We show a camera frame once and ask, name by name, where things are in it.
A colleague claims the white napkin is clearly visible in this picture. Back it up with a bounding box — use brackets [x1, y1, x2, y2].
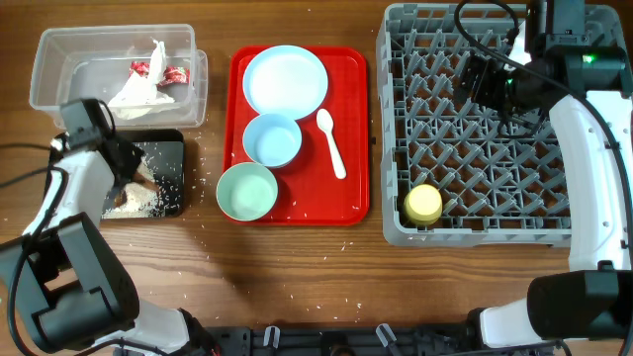
[108, 40, 175, 120]

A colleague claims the red snack wrapper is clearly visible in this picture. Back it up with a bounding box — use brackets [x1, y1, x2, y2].
[130, 61, 190, 87]

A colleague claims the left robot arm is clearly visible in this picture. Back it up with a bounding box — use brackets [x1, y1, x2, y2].
[1, 98, 221, 355]

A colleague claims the black cable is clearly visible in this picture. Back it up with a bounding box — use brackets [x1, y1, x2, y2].
[453, 0, 633, 356]
[0, 142, 70, 356]

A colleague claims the clear plastic bin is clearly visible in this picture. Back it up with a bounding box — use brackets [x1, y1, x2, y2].
[30, 24, 209, 130]

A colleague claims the yellow plastic cup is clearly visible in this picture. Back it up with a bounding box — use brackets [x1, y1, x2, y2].
[404, 184, 443, 225]

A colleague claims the right black cable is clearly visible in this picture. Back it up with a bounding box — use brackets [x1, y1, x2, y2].
[453, 0, 633, 356]

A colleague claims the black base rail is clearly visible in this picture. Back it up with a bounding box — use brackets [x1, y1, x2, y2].
[207, 325, 471, 356]

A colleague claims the white plastic spoon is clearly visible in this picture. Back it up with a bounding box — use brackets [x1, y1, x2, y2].
[316, 109, 347, 180]

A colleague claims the light blue bowl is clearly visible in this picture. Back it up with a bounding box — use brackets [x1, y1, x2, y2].
[242, 114, 303, 168]

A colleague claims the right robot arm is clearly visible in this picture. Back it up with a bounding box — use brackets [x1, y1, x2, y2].
[454, 1, 632, 354]

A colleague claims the left black cable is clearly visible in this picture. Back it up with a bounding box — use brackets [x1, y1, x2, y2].
[0, 142, 70, 356]

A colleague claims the grey dishwasher rack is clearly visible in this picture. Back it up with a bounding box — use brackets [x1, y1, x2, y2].
[376, 3, 571, 247]

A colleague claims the light blue plate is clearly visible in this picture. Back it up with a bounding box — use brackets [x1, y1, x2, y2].
[242, 45, 328, 121]

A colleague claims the white rice pile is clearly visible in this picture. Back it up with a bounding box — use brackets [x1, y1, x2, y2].
[102, 141, 184, 220]

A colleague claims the brown food scrap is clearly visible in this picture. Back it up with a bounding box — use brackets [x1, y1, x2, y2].
[114, 191, 127, 208]

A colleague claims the red serving tray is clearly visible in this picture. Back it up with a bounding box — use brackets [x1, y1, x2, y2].
[221, 45, 370, 225]

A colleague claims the black plastic tray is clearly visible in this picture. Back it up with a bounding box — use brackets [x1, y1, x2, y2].
[48, 130, 187, 220]

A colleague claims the mint green bowl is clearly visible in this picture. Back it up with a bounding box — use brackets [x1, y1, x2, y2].
[216, 162, 279, 222]

